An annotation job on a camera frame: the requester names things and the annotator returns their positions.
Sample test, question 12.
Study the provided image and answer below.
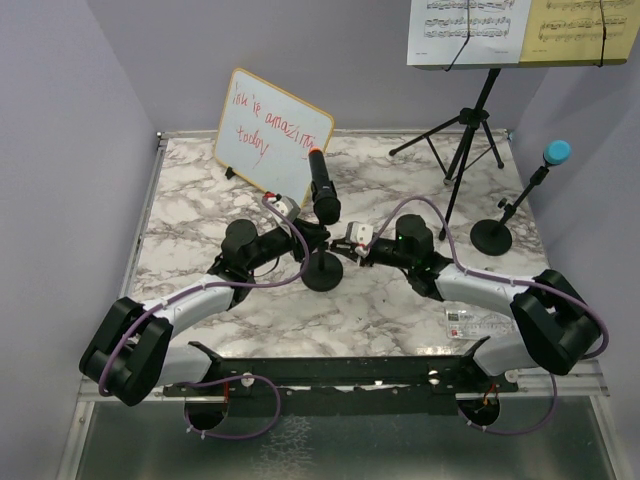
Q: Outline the black microphone orange tip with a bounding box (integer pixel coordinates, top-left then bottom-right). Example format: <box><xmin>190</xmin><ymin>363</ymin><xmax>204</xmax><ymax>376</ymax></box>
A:
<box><xmin>308</xmin><ymin>147</ymin><xmax>341</xmax><ymax>225</ymax></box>

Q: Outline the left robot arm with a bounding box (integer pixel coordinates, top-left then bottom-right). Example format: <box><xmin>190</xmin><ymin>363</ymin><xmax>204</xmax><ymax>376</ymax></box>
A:
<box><xmin>79</xmin><ymin>219</ymin><xmax>330</xmax><ymax>406</ymax></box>

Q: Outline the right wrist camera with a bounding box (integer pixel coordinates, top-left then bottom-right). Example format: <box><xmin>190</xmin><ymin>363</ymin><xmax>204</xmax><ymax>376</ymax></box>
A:
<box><xmin>345</xmin><ymin>221</ymin><xmax>374</xmax><ymax>248</ymax></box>

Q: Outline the black mounting rail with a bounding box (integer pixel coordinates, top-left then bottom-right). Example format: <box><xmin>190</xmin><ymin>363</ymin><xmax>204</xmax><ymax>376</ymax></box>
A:
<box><xmin>163</xmin><ymin>353</ymin><xmax>518</xmax><ymax>417</ymax></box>

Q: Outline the white sheet music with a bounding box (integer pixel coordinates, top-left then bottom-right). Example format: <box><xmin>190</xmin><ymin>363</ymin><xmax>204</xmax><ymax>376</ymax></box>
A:
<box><xmin>406</xmin><ymin>0</ymin><xmax>531</xmax><ymax>71</ymax></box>

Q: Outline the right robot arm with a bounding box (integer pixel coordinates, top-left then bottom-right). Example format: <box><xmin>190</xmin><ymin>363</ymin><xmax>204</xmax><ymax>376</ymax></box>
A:
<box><xmin>330</xmin><ymin>214</ymin><xmax>601</xmax><ymax>391</ymax></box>

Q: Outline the yellow-framed whiteboard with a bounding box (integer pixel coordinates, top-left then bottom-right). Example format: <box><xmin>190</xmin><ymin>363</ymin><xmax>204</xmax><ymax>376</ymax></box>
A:
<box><xmin>213</xmin><ymin>68</ymin><xmax>335</xmax><ymax>206</ymax></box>

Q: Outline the black microphone stand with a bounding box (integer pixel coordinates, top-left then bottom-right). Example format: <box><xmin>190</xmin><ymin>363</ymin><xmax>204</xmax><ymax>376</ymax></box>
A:
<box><xmin>302</xmin><ymin>223</ymin><xmax>343</xmax><ymax>292</ymax></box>
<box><xmin>470</xmin><ymin>163</ymin><xmax>550</xmax><ymax>256</ymax></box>

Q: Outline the yellow sheet music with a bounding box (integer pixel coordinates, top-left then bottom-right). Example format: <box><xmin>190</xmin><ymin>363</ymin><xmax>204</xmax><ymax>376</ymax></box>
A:
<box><xmin>519</xmin><ymin>0</ymin><xmax>639</xmax><ymax>66</ymax></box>

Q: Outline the black tripod music stand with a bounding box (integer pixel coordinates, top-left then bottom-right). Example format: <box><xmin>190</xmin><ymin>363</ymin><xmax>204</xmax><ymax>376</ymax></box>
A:
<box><xmin>389</xmin><ymin>68</ymin><xmax>505</xmax><ymax>225</ymax></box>

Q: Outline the clear ruler set packet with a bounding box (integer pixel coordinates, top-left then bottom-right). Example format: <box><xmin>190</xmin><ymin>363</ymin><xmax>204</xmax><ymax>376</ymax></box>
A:
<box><xmin>445</xmin><ymin>308</ymin><xmax>516</xmax><ymax>341</ymax></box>

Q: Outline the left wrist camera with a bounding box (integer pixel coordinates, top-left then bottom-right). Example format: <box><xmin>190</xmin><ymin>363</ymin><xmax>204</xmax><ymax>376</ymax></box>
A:
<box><xmin>262</xmin><ymin>192</ymin><xmax>301</xmax><ymax>224</ymax></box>

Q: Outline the blue-headed microphone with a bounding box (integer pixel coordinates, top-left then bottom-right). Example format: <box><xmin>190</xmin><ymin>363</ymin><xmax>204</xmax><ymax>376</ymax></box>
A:
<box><xmin>543</xmin><ymin>140</ymin><xmax>572</xmax><ymax>167</ymax></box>

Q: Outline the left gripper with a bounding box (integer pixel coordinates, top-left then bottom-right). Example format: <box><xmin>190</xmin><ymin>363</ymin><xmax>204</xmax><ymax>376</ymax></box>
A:
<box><xmin>246</xmin><ymin>217</ymin><xmax>331</xmax><ymax>272</ymax></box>

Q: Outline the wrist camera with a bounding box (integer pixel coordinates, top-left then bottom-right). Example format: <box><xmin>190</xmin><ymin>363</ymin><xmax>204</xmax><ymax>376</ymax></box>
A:
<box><xmin>345</xmin><ymin>221</ymin><xmax>374</xmax><ymax>248</ymax></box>
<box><xmin>262</xmin><ymin>192</ymin><xmax>301</xmax><ymax>224</ymax></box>

